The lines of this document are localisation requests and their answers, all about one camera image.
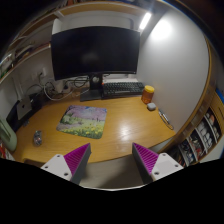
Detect black computer monitor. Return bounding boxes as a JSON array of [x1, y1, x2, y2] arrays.
[[51, 26, 140, 80]]

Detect dark patterned computer mouse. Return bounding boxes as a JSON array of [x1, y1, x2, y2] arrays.
[[33, 130, 42, 146]]

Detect orange lidded jar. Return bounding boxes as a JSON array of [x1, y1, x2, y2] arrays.
[[141, 85, 154, 104]]

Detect silver laptop on stand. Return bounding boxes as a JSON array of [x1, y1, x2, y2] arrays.
[[17, 97, 32, 120]]

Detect wooden wall bookshelf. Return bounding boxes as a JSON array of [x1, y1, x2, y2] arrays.
[[0, 0, 146, 84]]

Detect wooden shelf with shoes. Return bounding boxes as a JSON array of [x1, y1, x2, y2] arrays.
[[167, 90, 224, 167]]

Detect small grey earbuds case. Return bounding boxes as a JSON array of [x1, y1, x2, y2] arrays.
[[147, 103, 156, 111]]

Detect black monitor stand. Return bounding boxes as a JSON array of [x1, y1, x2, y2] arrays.
[[80, 74, 103, 102]]

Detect tangled white and black cables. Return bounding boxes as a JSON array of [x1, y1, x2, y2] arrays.
[[25, 75, 90, 102]]

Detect floral landscape mouse pad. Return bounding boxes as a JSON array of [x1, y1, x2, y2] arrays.
[[56, 105, 107, 139]]

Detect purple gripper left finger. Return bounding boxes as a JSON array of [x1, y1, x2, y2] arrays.
[[42, 144, 91, 185]]

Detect white ceiling strip light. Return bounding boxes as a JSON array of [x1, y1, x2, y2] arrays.
[[139, 12, 152, 30]]

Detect pale green appliance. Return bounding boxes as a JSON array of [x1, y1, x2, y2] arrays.
[[0, 117, 17, 152]]

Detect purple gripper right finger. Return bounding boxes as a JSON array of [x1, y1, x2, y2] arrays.
[[132, 143, 182, 184]]

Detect black mechanical keyboard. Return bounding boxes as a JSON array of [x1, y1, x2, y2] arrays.
[[102, 82, 144, 99]]

